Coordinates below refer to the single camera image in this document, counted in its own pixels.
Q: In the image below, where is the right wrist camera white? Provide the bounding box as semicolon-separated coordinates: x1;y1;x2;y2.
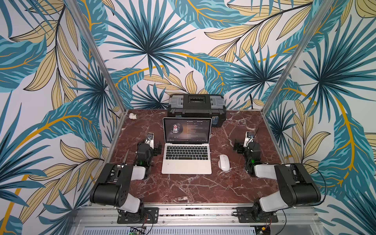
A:
243;131;255;147

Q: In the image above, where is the left aluminium frame post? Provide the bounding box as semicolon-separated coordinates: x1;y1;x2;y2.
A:
66;0;127;115

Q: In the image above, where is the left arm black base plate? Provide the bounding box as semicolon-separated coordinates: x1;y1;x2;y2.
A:
117;207;159;224

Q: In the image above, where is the right aluminium frame post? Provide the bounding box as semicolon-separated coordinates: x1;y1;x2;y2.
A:
261;1;334;117

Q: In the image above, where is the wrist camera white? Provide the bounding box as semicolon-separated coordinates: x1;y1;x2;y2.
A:
146;133;154;149
243;131;255;147

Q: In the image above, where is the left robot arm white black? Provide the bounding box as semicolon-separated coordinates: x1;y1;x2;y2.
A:
90;141;162;214

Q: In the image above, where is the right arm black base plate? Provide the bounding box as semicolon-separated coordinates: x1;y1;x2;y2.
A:
232;207;279;224

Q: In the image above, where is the aluminium frame post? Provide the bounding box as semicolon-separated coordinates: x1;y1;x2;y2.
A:
66;0;127;115
261;1;334;117

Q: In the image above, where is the silver laptop with black keyboard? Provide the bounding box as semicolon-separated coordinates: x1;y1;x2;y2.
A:
162;117;212;175

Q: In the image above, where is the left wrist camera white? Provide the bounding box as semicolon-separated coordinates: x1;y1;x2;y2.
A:
146;133;154;149

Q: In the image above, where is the small white plastic fitting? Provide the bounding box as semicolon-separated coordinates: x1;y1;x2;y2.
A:
128;113;137;120

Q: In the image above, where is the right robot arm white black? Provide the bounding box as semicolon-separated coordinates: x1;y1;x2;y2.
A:
233;141;324;216

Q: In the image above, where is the white wireless mouse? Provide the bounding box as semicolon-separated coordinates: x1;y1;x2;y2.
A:
218;154;230;172

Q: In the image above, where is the aluminium front rail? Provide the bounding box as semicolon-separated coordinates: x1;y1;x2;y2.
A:
69;203;325;235

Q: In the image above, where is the black and grey toolbox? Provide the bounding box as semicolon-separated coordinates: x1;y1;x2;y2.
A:
167;94;227;127

